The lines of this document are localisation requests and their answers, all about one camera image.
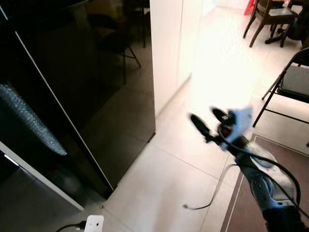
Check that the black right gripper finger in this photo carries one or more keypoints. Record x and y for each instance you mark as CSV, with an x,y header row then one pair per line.
x,y
199,125
220,115

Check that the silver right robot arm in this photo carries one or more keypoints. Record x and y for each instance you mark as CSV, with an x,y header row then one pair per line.
x,y
263,186

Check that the black folding chair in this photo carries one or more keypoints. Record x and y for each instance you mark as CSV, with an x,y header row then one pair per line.
x,y
294,82

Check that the dark wooden chair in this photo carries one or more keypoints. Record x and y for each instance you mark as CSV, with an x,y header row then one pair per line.
x,y
270,17

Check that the red plastic stool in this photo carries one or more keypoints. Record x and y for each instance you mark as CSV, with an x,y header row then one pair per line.
x,y
249,6

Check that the black round floor object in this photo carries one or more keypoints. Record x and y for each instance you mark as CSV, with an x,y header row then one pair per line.
x,y
298,24

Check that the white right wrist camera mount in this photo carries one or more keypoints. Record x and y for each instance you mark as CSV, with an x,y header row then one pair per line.
x,y
240,120

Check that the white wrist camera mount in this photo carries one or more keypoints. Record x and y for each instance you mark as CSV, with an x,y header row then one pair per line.
x,y
240,120
93,224

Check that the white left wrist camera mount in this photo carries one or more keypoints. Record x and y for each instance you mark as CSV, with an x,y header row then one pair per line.
x,y
93,224

